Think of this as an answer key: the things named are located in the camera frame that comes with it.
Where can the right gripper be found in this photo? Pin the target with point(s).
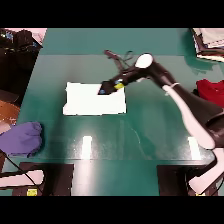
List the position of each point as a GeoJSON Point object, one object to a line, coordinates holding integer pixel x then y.
{"type": "Point", "coordinates": [111, 87]}

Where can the white shirt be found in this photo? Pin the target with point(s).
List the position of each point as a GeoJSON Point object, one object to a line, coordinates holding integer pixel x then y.
{"type": "Point", "coordinates": [86, 103]}

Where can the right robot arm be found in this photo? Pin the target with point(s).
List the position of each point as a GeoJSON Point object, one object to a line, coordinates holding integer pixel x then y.
{"type": "Point", "coordinates": [190, 110]}

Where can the red garment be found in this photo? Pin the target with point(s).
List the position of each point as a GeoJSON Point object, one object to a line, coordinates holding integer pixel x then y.
{"type": "Point", "coordinates": [211, 91]}

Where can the purple garment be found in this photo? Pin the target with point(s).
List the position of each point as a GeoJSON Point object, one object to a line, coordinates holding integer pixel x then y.
{"type": "Point", "coordinates": [21, 138]}

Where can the stack of folded clothes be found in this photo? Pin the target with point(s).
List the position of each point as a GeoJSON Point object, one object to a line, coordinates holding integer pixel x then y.
{"type": "Point", "coordinates": [210, 41]}

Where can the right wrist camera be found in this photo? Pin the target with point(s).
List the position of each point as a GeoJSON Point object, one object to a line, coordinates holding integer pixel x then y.
{"type": "Point", "coordinates": [116, 61]}

